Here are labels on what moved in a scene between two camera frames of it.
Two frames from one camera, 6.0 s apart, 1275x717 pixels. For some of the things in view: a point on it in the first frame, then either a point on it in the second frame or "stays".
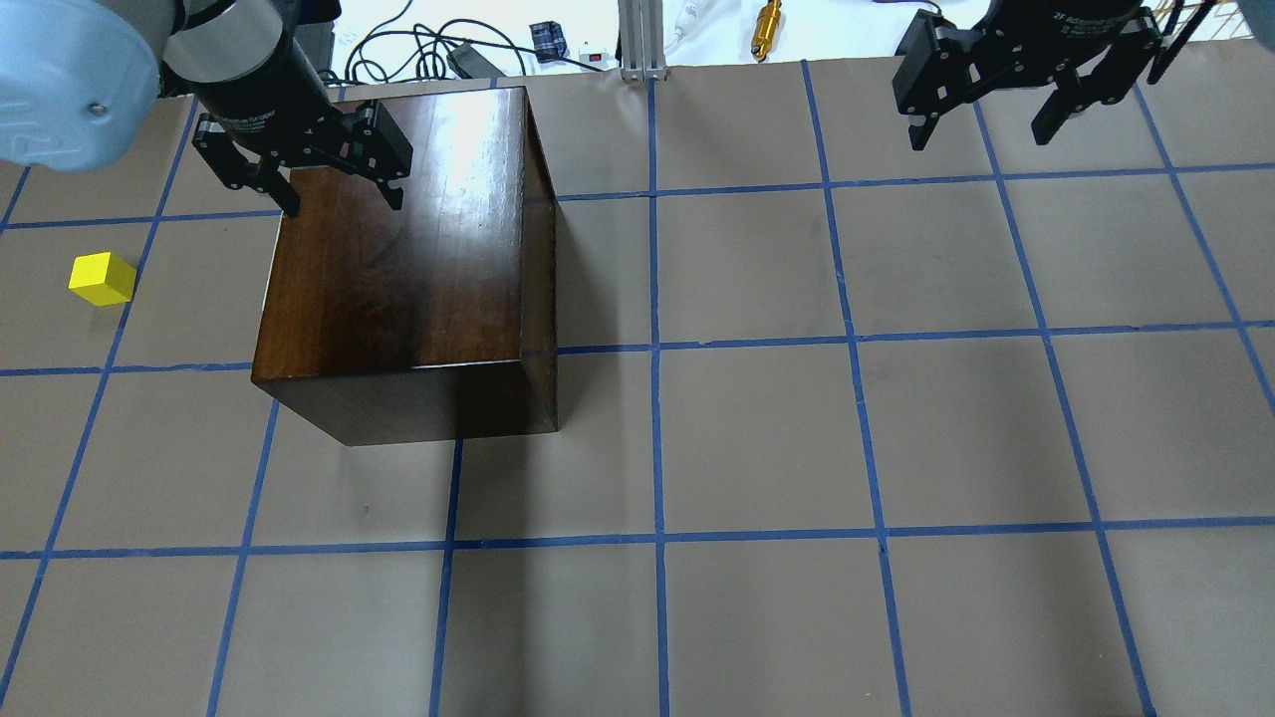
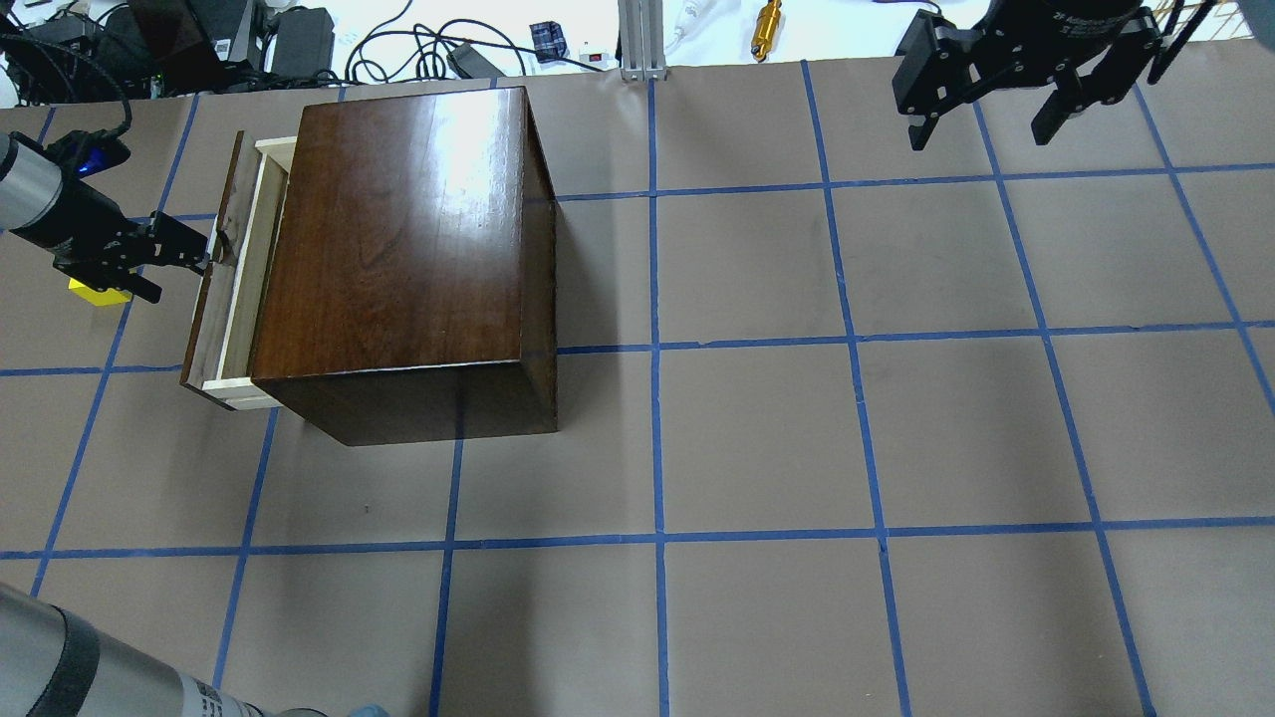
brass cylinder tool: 766,30 stays
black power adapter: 468,64 stays
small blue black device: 549,41 stays
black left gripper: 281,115 → 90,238
